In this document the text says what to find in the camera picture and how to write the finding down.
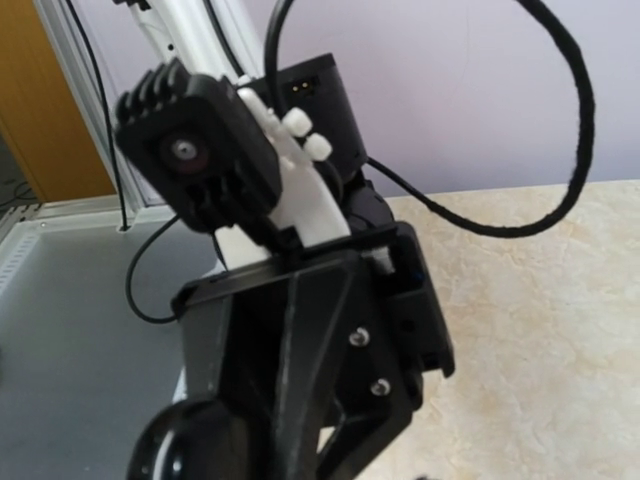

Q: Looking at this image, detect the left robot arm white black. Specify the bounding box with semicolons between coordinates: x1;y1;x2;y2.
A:
115;1;455;479

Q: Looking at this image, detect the black round disc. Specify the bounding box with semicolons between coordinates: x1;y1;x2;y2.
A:
126;398;270;479

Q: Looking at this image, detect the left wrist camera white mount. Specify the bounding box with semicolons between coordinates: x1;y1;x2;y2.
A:
115;58;351;270

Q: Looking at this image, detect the left aluminium frame post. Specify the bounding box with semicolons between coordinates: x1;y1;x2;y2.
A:
34;1;148;222

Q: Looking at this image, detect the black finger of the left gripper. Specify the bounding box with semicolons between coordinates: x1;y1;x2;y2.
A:
177;271;290;415

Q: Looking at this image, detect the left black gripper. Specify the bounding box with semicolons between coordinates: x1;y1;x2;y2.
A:
169;219;457;480

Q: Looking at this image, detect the orange cabinet panel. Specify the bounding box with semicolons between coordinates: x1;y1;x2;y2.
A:
1;1;115;202

